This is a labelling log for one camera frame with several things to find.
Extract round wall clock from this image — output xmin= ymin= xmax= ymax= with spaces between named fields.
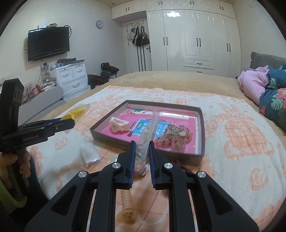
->
xmin=96 ymin=20 xmax=103 ymax=29

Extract orange spiral hair tie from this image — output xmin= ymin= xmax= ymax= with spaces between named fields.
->
xmin=117 ymin=189 xmax=137 ymax=223

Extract white drawer cabinet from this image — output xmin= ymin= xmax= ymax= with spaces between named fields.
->
xmin=51 ymin=60 xmax=91 ymax=102

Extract yellow item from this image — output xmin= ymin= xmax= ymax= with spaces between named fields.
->
xmin=61 ymin=104 xmax=90 ymax=121

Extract dark clothes pile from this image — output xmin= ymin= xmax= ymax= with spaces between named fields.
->
xmin=87 ymin=62 xmax=119 ymax=89

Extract cream hair claw clip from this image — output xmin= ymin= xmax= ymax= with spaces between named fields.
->
xmin=110 ymin=117 xmax=130 ymax=133

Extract black wall television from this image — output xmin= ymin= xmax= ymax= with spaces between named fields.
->
xmin=27 ymin=27 xmax=70 ymax=61

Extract grey headboard cushion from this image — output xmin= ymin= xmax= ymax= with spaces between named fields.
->
xmin=250 ymin=52 xmax=286 ymax=69

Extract pink quilt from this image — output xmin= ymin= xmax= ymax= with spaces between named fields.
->
xmin=238 ymin=65 xmax=269 ymax=105

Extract person's left hand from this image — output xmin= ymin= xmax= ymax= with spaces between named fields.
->
xmin=0 ymin=149 xmax=32 ymax=189

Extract blue floral quilt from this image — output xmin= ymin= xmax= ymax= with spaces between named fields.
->
xmin=259 ymin=63 xmax=286 ymax=132

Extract pink speckled hair clips card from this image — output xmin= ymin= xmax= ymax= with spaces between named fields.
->
xmin=153 ymin=123 xmax=193 ymax=153

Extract brown cardboard tray pink inside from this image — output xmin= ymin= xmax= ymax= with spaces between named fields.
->
xmin=90 ymin=100 xmax=205 ymax=166

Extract tan bedspread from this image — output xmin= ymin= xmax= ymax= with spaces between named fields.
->
xmin=40 ymin=70 xmax=286 ymax=143

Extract bags hanging on door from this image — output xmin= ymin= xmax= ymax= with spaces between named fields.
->
xmin=127 ymin=26 xmax=150 ymax=47

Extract white wardrobe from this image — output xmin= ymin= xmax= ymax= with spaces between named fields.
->
xmin=112 ymin=1 xmax=241 ymax=78

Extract blue card in tray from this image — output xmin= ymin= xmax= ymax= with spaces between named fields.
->
xmin=132 ymin=119 xmax=170 ymax=140

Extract small white packet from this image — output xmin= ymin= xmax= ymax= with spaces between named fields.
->
xmin=80 ymin=143 xmax=101 ymax=166

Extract white bedroom door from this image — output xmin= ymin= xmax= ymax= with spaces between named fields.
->
xmin=122 ymin=18 xmax=152 ymax=73

